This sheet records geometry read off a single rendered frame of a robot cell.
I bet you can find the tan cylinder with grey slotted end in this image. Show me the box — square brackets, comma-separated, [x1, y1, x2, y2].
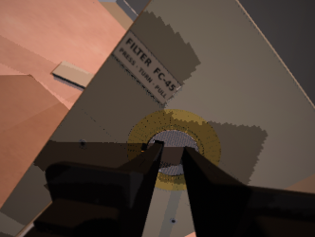
[147, 130, 199, 175]

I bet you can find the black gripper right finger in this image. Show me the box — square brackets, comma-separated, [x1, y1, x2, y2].
[182, 146, 315, 237]

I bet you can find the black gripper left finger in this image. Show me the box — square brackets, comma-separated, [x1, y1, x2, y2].
[46, 141, 162, 237]

